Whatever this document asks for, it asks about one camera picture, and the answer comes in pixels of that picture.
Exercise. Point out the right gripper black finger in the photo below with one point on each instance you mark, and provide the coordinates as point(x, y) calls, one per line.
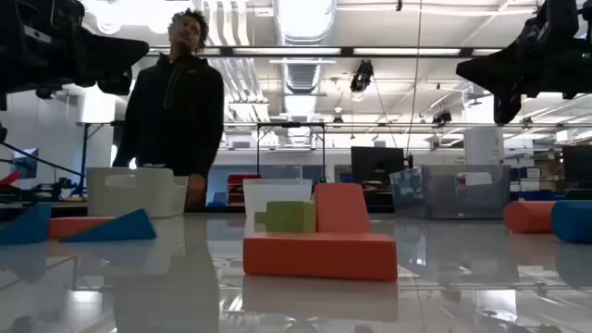
point(495, 69)
point(508, 108)

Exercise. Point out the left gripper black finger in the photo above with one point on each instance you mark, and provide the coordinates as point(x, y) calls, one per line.
point(115, 85)
point(111, 57)

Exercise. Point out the orange foam cylinder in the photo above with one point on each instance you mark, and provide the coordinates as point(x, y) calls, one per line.
point(527, 217)

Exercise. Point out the blue foam cylinder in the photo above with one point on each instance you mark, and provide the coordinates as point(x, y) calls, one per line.
point(573, 222)

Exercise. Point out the blue foam wedge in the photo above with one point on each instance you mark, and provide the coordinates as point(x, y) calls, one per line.
point(23, 229)
point(125, 229)

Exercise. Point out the low orange foam block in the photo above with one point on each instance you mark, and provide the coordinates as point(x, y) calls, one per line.
point(69, 226)

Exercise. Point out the tall orange foam block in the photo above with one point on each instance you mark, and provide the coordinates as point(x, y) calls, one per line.
point(342, 208)

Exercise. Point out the green foam arch block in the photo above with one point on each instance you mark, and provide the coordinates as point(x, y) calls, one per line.
point(291, 217)

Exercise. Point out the person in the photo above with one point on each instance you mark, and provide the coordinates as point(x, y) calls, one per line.
point(176, 106)

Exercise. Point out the black computer monitor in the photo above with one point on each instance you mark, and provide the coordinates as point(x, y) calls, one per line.
point(578, 164)
point(377, 164)

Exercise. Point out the white plastic bin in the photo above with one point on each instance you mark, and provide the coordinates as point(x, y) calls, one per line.
point(134, 194)

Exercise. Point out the grey plastic bin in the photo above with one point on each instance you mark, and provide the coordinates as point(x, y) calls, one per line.
point(444, 199)

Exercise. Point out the screen with blue picture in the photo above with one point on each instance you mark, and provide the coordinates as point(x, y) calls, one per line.
point(25, 164)

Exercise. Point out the black overhead beam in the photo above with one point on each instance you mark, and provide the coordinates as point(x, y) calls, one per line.
point(347, 52)

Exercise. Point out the red storage drawers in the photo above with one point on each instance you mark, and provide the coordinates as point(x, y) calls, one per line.
point(240, 180)

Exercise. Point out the clear plastic bin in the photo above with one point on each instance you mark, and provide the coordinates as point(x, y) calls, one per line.
point(277, 189)

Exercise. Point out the black overhead camera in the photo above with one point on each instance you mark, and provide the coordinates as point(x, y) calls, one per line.
point(362, 76)

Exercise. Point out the silver ventilation duct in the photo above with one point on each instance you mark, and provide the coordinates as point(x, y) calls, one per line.
point(303, 74)

